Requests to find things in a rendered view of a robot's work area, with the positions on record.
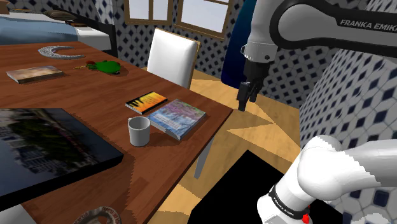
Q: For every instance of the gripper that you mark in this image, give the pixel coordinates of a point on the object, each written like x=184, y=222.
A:
x=255, y=70

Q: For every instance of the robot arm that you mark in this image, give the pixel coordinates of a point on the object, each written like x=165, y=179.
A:
x=328, y=173

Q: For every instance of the dark blue curtain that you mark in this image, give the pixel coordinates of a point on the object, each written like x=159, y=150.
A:
x=237, y=46

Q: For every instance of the blue and purple book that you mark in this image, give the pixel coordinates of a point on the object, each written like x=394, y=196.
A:
x=178, y=118

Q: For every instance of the white chair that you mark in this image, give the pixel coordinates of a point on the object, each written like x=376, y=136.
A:
x=172, y=57

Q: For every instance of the wooden framed window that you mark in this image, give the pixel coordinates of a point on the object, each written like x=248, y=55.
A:
x=203, y=15
x=148, y=11

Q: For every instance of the black robot stand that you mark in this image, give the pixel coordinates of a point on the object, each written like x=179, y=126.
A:
x=235, y=192

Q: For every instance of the orange and black book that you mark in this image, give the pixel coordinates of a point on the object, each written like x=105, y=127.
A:
x=146, y=102

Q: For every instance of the grey mug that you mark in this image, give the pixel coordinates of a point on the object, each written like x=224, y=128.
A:
x=139, y=131

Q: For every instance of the green plush toy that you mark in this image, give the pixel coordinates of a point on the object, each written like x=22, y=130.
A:
x=105, y=66

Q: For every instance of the wooden table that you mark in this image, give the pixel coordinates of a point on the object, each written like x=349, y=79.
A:
x=93, y=93

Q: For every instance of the round printed plate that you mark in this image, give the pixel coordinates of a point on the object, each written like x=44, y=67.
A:
x=99, y=217

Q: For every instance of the silver crescent ornament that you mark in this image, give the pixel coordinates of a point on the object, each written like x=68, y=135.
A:
x=59, y=52

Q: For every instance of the large black picture board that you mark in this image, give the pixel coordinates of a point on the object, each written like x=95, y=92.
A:
x=46, y=149

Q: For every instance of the brown landscape book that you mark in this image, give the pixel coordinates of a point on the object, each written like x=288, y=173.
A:
x=34, y=74

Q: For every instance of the bed with blue cover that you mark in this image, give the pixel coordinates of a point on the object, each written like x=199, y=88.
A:
x=37, y=29

